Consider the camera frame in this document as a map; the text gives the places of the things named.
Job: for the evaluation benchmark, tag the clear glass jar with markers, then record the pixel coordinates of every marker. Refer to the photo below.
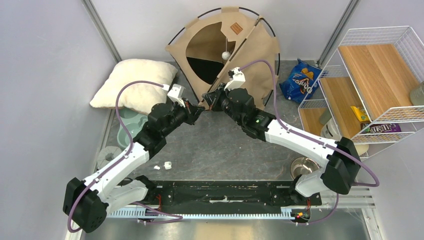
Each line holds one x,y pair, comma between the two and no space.
416,95

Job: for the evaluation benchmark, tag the white plastic jar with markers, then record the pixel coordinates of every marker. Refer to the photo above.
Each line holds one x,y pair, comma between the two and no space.
330,131

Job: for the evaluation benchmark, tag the steel pet bowl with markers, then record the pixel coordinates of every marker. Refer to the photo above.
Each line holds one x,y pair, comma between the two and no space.
302,166

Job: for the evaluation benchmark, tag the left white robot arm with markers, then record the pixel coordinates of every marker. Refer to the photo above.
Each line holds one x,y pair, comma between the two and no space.
87,202

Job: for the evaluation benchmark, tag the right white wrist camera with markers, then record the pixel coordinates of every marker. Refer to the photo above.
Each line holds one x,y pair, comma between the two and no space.
236,79

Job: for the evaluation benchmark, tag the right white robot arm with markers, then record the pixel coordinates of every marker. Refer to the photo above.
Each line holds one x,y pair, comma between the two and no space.
338,159

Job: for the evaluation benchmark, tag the blue chip bag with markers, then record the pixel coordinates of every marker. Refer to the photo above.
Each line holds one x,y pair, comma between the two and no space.
301,83

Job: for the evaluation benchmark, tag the purple candy bag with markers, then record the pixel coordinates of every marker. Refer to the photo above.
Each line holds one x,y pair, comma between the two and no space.
380,128

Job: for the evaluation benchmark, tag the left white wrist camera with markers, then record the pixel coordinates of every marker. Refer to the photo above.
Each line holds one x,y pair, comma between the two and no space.
174,93

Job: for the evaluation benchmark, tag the white pompom toy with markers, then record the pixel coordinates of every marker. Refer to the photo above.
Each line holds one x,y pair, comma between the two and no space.
226,53

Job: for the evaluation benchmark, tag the yellow snack packet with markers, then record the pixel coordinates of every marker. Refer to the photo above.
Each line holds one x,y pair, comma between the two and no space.
360,114

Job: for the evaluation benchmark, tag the grey toilet paper roll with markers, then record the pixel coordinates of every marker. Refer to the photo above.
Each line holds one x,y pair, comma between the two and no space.
106,155

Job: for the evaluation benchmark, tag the black tent pole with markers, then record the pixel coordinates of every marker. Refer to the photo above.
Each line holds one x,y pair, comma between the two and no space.
232,13

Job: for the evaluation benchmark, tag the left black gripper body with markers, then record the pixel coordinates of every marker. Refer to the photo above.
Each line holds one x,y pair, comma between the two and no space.
192,112

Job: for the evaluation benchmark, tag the white wire shelf rack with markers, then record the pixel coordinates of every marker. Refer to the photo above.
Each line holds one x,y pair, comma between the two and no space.
374,68

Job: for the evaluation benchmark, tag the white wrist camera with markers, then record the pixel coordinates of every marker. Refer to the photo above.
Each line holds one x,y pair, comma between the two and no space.
236,79
174,93

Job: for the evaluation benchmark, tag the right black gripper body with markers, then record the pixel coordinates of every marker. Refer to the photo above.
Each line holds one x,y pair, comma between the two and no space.
214,100

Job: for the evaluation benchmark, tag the small white plastic cap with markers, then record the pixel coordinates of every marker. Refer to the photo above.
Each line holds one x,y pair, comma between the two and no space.
167,165

